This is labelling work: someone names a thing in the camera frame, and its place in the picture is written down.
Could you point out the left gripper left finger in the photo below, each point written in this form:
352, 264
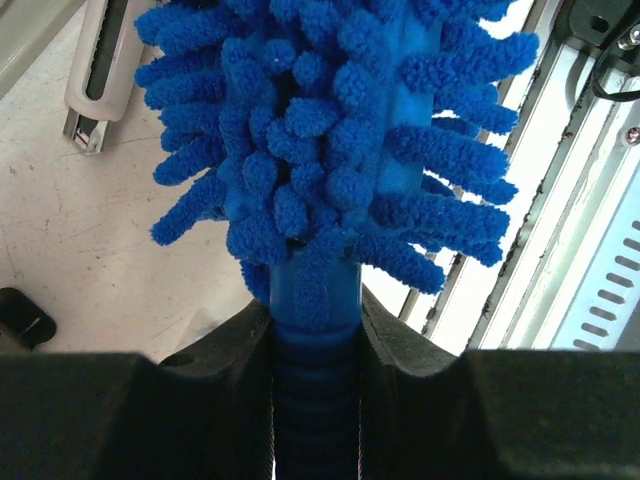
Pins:
205, 412

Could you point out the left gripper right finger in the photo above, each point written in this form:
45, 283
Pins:
503, 414

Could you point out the black binder clip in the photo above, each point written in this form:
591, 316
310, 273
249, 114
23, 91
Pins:
24, 325

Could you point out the blue microfiber duster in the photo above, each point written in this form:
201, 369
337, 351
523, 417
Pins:
331, 135

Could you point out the white box cutter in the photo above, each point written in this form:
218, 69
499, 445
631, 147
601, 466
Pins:
102, 73

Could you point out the beige black stapler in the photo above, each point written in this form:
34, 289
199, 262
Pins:
27, 27

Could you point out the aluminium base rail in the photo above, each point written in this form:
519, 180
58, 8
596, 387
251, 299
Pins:
569, 276

